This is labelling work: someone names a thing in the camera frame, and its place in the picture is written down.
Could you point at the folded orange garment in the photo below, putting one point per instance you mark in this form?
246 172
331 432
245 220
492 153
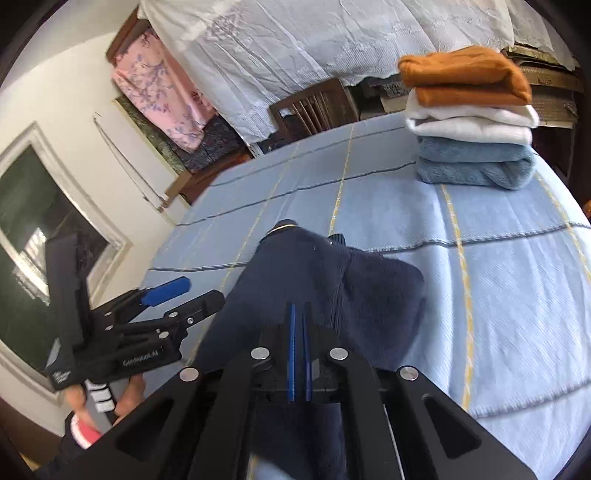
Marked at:
461 69

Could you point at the person's left forearm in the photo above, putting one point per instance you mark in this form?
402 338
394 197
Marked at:
83 434

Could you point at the white wall conduit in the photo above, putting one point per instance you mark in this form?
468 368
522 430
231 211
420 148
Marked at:
124 157

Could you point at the pink floral cloth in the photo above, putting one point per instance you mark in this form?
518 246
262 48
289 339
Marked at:
157 83

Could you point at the folded light blue garment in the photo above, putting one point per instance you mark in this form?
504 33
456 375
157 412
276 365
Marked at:
461 161

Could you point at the light blue plaid blanket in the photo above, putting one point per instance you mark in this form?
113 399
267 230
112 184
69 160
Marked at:
508 300

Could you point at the wooden bed frame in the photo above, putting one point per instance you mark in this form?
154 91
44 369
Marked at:
124 39

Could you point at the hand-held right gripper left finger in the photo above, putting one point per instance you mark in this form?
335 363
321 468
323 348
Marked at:
292 360

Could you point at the folded white garment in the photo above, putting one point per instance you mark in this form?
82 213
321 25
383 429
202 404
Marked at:
471 124

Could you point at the person's left hand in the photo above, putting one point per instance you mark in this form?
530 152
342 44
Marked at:
77 402

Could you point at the dark blue patterned cloth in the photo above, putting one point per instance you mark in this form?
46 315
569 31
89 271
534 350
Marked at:
217 138

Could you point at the dark wooden chair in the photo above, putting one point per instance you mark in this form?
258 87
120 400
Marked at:
318 99

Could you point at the white lace bed cover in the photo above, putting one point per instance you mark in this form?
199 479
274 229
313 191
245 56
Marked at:
323 37

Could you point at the white framed window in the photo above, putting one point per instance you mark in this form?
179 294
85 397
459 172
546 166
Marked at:
27 184

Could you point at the green marbled slab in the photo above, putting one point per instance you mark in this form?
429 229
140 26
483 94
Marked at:
152 138

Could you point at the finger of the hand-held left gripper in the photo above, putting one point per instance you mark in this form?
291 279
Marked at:
166 288
203 304

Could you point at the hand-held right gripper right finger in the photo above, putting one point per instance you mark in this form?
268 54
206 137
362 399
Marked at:
307 369

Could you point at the wooden cabinet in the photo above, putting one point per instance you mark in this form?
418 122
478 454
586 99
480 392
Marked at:
203 177

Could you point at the navy knit sweater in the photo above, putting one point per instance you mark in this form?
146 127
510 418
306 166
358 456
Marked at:
369 295

